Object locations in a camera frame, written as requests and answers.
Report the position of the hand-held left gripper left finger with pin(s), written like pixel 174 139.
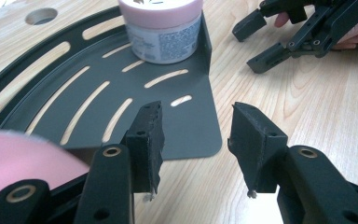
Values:
pixel 144 155

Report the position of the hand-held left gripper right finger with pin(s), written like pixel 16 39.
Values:
pixel 254 155

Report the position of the dark grey metal corner rack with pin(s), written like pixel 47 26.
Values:
pixel 183 130

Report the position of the white jar with pink lid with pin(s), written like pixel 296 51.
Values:
pixel 164 40

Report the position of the pink bottle with blue pump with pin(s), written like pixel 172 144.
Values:
pixel 18 158

